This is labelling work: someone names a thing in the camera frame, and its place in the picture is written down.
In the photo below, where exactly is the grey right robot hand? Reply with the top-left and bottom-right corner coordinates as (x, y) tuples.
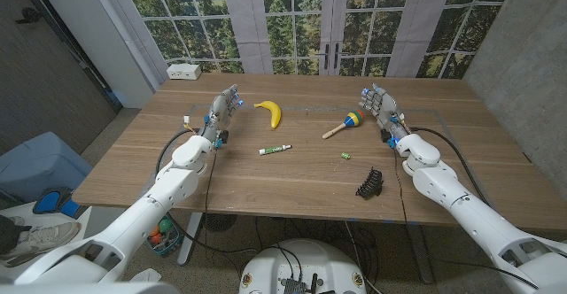
(359, 82), (413, 147)

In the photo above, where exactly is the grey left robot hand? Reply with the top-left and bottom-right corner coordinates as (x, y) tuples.
(198, 83), (245, 147)

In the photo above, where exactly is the white green marker body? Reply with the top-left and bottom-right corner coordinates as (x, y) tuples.
(259, 143), (293, 157)

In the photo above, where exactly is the colourful wooden maraca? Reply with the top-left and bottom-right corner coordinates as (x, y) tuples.
(322, 109), (366, 141)

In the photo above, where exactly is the yellow toy banana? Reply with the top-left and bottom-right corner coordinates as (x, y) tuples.
(253, 100), (283, 130)

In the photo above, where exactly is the black hair clip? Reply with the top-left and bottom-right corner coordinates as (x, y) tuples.
(355, 166), (384, 200)

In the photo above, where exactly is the white power outlet box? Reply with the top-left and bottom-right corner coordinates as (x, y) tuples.
(166, 63), (202, 81)

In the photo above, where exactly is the printed window backdrop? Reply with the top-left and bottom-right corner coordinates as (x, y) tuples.
(95, 0), (519, 81)

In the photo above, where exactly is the black round fan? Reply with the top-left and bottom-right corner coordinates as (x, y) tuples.
(203, 213), (238, 233)

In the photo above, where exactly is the table leg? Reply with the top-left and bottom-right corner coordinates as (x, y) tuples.
(407, 222), (435, 284)
(176, 212), (204, 267)

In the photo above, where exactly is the basket of colourful balls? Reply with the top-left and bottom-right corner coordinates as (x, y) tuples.
(145, 213), (183, 257)

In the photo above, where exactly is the white robot torso base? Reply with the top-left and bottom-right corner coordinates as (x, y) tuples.
(238, 238), (368, 294)

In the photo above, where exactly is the white paper piece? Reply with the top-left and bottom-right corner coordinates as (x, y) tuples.
(129, 267), (163, 283)

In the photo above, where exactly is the blue grey storage bin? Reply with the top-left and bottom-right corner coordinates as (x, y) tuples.
(0, 130), (94, 205)

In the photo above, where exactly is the blue black pad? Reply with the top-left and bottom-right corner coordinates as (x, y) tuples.
(32, 186), (83, 219)

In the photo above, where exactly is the white sneaker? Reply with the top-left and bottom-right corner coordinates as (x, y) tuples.
(0, 220), (82, 268)

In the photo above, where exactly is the black trouser leg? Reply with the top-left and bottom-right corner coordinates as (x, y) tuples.
(0, 213), (32, 254)

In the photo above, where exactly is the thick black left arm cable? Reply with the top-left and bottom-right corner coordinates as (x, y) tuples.
(154, 128), (198, 175)

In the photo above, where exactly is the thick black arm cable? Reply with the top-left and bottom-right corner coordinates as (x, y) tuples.
(409, 127), (491, 206)
(154, 128), (198, 175)

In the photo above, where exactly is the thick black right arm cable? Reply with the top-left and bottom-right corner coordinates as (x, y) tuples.
(409, 127), (491, 206)

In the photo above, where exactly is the black door handle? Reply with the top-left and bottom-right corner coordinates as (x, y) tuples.
(15, 6), (43, 25)

